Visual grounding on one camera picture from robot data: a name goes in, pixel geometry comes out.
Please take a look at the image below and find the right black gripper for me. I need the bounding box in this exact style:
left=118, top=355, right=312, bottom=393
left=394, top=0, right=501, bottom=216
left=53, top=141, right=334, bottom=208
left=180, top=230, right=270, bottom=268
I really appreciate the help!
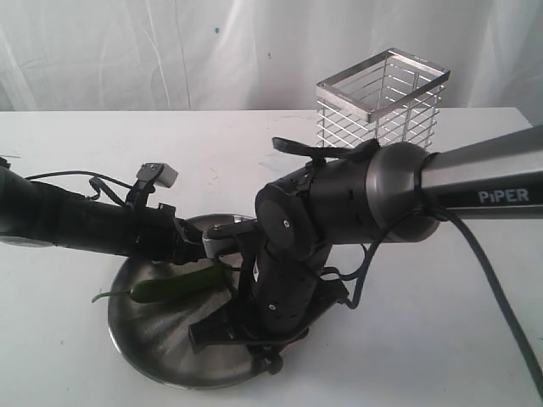
left=188, top=266, right=350, bottom=376

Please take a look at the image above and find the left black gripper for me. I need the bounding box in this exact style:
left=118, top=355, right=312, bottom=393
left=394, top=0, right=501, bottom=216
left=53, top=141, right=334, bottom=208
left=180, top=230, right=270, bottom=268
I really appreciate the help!
left=127, top=203, right=206, bottom=265

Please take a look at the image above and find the green chili pepper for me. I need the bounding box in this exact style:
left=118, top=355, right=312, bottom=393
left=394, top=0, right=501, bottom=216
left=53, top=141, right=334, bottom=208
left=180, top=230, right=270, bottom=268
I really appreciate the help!
left=91, top=265, right=232, bottom=304

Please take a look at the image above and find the black knife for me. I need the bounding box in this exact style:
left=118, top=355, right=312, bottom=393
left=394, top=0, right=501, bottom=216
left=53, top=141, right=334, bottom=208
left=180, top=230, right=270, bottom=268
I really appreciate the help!
left=187, top=288, right=232, bottom=326

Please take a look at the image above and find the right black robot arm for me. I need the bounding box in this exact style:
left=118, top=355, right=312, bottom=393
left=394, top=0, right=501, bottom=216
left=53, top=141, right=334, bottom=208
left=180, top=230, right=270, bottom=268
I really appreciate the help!
left=188, top=126, right=542, bottom=373

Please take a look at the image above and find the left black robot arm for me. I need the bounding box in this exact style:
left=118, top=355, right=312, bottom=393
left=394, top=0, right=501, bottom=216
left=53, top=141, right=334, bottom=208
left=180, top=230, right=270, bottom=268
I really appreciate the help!
left=1, top=159, right=206, bottom=265

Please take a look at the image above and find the round stainless steel plate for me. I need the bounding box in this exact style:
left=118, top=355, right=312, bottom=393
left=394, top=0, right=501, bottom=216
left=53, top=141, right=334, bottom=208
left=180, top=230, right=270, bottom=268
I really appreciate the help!
left=108, top=213, right=315, bottom=376

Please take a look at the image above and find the white backdrop curtain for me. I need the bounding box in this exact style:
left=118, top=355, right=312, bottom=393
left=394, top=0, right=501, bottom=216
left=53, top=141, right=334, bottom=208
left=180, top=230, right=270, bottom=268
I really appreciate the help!
left=1, top=1, right=542, bottom=121

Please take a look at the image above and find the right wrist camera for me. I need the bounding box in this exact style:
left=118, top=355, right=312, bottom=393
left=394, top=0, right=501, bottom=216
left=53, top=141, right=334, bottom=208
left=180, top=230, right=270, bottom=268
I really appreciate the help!
left=202, top=220, right=256, bottom=259

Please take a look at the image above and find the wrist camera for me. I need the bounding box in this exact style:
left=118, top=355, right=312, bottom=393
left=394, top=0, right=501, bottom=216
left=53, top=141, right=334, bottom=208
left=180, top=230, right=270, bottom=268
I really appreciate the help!
left=136, top=163, right=178, bottom=188
left=202, top=220, right=256, bottom=259

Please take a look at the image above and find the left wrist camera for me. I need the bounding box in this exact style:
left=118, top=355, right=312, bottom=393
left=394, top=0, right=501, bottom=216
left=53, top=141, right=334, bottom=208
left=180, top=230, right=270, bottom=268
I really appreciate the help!
left=136, top=163, right=178, bottom=188

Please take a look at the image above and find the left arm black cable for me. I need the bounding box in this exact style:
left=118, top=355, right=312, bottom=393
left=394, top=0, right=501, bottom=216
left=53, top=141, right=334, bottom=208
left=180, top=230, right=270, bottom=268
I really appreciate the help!
left=25, top=170, right=141, bottom=209

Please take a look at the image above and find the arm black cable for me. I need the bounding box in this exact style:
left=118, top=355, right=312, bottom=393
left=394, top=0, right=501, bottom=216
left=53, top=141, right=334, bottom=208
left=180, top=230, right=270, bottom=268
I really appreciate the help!
left=271, top=135, right=543, bottom=407
left=25, top=170, right=141, bottom=209

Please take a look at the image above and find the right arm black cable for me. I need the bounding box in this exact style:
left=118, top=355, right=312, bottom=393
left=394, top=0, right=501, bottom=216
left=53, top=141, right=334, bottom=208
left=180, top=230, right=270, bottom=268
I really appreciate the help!
left=271, top=135, right=543, bottom=407

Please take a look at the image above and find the wire metal utensil holder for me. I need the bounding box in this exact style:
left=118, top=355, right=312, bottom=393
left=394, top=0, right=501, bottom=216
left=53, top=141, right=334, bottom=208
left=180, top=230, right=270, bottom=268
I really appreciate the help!
left=316, top=47, right=451, bottom=149

